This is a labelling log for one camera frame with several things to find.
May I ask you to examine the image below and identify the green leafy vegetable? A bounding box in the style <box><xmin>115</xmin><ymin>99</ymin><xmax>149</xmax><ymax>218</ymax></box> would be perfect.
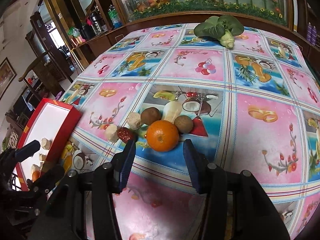
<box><xmin>194</xmin><ymin>15</ymin><xmax>244</xmax><ymax>49</ymax></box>

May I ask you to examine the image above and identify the orange tangerine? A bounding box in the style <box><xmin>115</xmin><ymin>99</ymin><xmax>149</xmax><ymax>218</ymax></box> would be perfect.
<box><xmin>32</xmin><ymin>170</ymin><xmax>41</xmax><ymax>182</ymax></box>
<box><xmin>145</xmin><ymin>120</ymin><xmax>180</xmax><ymax>152</ymax></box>

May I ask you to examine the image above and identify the green plastic bottle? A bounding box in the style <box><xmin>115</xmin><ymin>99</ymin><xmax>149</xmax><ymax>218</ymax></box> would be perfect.
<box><xmin>108</xmin><ymin>5</ymin><xmax>122</xmax><ymax>28</ymax></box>

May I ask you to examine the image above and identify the red jujube date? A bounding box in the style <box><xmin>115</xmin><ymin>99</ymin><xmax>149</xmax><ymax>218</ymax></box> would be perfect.
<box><xmin>117</xmin><ymin>127</ymin><xmax>136</xmax><ymax>144</ymax></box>

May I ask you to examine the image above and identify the brown round fruit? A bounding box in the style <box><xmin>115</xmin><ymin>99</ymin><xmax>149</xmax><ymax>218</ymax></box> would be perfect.
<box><xmin>174</xmin><ymin>115</ymin><xmax>194</xmax><ymax>133</ymax></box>
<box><xmin>140</xmin><ymin>107</ymin><xmax>162</xmax><ymax>125</ymax></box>

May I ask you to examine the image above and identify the red gift box lid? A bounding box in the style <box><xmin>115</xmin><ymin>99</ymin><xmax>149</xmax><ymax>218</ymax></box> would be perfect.
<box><xmin>16</xmin><ymin>99</ymin><xmax>82</xmax><ymax>191</ymax></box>

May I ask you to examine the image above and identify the fruit pattern tablecloth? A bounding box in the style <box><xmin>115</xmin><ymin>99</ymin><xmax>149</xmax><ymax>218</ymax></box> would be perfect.
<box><xmin>61</xmin><ymin>23</ymin><xmax>319</xmax><ymax>239</ymax></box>

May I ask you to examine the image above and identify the framed wall painting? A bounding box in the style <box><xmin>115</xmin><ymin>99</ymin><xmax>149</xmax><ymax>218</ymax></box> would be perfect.
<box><xmin>0</xmin><ymin>57</ymin><xmax>17</xmax><ymax>99</ymax></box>

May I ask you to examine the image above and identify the purple bottle pair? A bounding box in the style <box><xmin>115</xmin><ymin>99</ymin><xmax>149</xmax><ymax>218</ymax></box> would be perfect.
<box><xmin>306</xmin><ymin>22</ymin><xmax>317</xmax><ymax>46</ymax></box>

